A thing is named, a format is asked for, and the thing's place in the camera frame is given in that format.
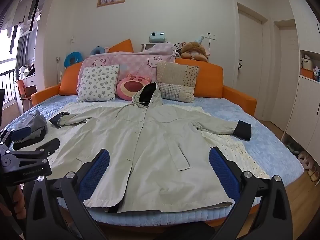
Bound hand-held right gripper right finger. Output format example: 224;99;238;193
209;146;293;240

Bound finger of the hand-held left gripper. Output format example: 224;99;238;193
7;138;61;159
0;127;32;153

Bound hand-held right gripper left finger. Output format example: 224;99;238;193
25;149;110;240

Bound light grey hooded coat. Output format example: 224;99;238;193
49;82;252;213

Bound pile of folded clothes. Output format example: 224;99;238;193
11;109;48;150

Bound hanging clothes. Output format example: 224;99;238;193
0;0;42;55

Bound person's left hand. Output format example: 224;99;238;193
12;186;27;222

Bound white embroidered blanket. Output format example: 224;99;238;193
47;101;272;180

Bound orange chair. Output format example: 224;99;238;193
16;79;37;107

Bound black balcony railing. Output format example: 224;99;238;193
0;69;16;110

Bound light blue bedspread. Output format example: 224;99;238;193
5;96;305;228

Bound white floral pillow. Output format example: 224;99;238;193
77;64;120;103

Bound pink fluffy slippers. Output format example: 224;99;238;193
297;151;312;170

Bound grey curtain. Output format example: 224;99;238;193
16;34;28;68

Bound pink bear plush cushion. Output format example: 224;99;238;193
116;73;152;101

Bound yellow slippers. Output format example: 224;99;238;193
307;166;320;182

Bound orange sofa bed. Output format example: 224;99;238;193
31;39;304;230

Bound blue neck pillow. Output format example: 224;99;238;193
89;46;108;55

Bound white wardrobe cabinet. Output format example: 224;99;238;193
282;0;320;159

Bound pink cat print blanket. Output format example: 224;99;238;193
76;42;177;93

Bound white door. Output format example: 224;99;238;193
236;2;269;120
272;20;300;133

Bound orange cushion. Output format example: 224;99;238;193
108;39;135;53

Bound brown teddy bear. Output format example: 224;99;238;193
180;41;209;62

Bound orange storage box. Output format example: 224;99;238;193
300;67;315;80

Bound white bedside shelf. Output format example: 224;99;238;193
141;42;160;53

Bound light blue projector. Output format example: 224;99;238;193
149;31;167;43

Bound blue round ring cushion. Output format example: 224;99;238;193
64;51;84;68

